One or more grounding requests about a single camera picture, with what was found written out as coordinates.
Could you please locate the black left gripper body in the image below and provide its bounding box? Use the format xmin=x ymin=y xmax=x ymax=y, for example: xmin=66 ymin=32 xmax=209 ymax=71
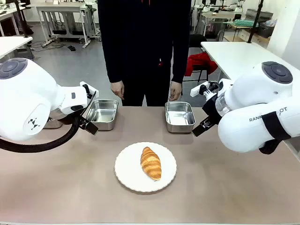
xmin=80 ymin=90 xmax=97 ymax=122

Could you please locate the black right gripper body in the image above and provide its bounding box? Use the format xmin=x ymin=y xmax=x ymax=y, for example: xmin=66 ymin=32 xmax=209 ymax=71
xmin=202 ymin=95 xmax=222 ymax=125

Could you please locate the golden croissant bread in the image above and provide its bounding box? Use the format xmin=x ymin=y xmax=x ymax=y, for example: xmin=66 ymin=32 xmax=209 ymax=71
xmin=140 ymin=146 xmax=162 ymax=181

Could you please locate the person left forearm black sleeve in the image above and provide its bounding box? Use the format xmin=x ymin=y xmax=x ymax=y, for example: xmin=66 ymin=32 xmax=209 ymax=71
xmin=171 ymin=46 xmax=188 ymax=84

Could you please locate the person right forearm black sleeve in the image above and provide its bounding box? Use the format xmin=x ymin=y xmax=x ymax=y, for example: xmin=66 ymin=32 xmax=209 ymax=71
xmin=104 ymin=46 xmax=124 ymax=83

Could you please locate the steel rectangular container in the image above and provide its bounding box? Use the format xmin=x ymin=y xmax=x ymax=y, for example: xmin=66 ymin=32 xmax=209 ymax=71
xmin=43 ymin=116 xmax=64 ymax=129
xmin=84 ymin=99 xmax=119 ymax=131
xmin=165 ymin=101 xmax=196 ymax=134

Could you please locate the person right hand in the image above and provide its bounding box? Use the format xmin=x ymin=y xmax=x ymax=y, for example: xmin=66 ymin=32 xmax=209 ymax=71
xmin=110 ymin=81 xmax=125 ymax=100

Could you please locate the person left hand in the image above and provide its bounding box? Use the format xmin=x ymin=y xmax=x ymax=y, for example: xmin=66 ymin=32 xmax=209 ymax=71
xmin=169 ymin=82 xmax=183 ymax=102

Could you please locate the red cloth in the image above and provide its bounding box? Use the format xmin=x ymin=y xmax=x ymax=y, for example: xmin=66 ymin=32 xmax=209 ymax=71
xmin=184 ymin=52 xmax=218 ymax=77

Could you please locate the white scalloped plate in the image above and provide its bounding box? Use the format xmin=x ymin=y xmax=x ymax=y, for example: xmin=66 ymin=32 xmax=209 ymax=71
xmin=114 ymin=142 xmax=178 ymax=193

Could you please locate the large white table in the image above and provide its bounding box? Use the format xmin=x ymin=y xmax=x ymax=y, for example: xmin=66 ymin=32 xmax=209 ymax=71
xmin=201 ymin=41 xmax=288 ymax=82

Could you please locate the black chair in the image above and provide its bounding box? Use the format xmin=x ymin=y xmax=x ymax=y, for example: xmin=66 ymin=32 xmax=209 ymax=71
xmin=188 ymin=34 xmax=213 ymax=83

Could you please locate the person torso in black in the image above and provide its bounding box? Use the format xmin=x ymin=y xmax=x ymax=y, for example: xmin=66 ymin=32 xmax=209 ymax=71
xmin=97 ymin=0 xmax=192 ymax=107

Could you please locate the green tray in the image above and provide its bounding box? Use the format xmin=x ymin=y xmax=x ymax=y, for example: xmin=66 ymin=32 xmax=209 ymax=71
xmin=234 ymin=19 xmax=260 ymax=28

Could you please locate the background desk with equipment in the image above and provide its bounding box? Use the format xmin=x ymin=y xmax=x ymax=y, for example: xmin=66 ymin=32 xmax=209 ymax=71
xmin=201 ymin=10 xmax=235 ymax=36

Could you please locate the dark storage bin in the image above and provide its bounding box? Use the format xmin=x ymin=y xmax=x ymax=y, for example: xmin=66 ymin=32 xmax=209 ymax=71
xmin=258 ymin=22 xmax=275 ymax=38

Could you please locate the small white side table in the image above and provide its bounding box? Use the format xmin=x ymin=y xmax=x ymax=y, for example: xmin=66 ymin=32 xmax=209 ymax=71
xmin=0 ymin=36 xmax=33 ymax=59

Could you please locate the grey background workbench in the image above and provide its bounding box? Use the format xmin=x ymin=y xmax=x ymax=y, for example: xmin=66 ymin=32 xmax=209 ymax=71
xmin=36 ymin=2 xmax=92 ymax=49

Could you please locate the black stand pole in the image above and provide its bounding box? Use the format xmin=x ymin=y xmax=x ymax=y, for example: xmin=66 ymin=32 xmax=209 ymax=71
xmin=247 ymin=0 xmax=263 ymax=44

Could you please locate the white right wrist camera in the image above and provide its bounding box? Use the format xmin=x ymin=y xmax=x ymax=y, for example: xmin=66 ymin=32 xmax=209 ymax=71
xmin=190 ymin=81 xmax=220 ymax=97

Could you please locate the black left arm cable sleeve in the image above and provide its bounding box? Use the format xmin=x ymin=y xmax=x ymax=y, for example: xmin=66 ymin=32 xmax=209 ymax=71
xmin=0 ymin=116 xmax=82 ymax=153

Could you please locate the black right arm cable strap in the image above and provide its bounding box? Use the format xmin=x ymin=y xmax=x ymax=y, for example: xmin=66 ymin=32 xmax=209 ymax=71
xmin=259 ymin=111 xmax=293 ymax=155

